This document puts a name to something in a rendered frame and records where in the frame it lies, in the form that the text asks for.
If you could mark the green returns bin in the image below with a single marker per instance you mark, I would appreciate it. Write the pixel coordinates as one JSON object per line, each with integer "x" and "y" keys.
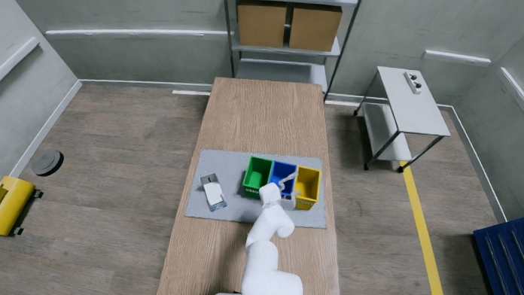
{"x": 257, "y": 175}

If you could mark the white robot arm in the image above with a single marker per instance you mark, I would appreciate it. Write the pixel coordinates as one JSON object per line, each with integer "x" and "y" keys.
{"x": 261, "y": 275}

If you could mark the yellow open bin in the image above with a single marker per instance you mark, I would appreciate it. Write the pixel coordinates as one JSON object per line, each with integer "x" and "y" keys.
{"x": 307, "y": 178}

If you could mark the blue open-top bin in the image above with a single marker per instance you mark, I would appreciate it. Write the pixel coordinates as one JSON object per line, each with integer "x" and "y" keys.
{"x": 281, "y": 170}

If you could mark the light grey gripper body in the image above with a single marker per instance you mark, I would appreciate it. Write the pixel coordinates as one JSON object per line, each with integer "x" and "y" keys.
{"x": 269, "y": 192}

